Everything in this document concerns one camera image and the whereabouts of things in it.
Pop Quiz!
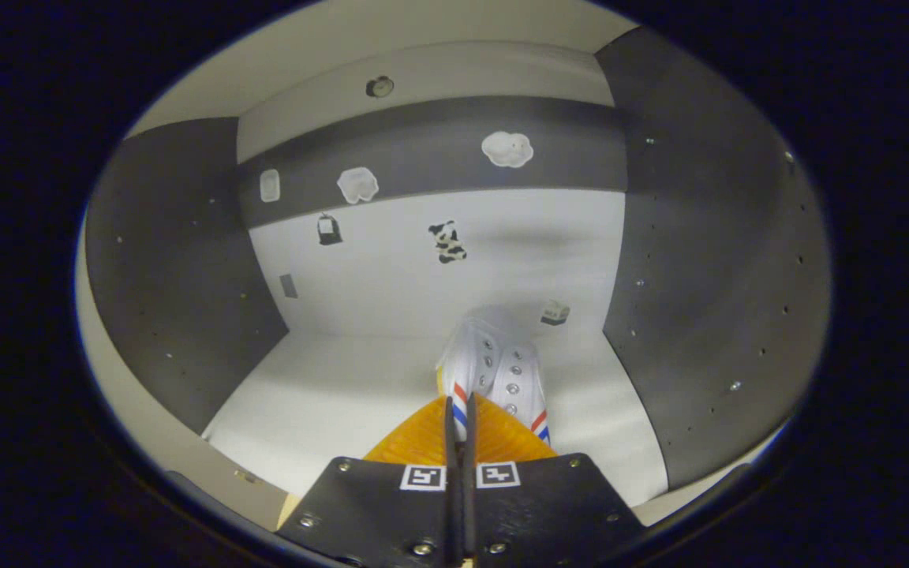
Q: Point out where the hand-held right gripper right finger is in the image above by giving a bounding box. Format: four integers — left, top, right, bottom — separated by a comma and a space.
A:
462, 393, 649, 568

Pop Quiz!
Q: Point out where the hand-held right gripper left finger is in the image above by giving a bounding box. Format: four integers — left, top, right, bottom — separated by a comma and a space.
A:
277, 394, 462, 568

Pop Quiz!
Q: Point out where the white shoe cabinet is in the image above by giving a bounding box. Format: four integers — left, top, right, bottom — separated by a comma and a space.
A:
76, 0, 832, 531

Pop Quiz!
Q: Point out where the white canvas shoe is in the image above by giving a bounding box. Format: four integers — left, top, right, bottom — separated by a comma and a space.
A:
436, 306, 552, 447

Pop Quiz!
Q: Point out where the white shoe cabinet door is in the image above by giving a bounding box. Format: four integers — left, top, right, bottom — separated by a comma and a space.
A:
76, 213, 290, 531
634, 426, 788, 527

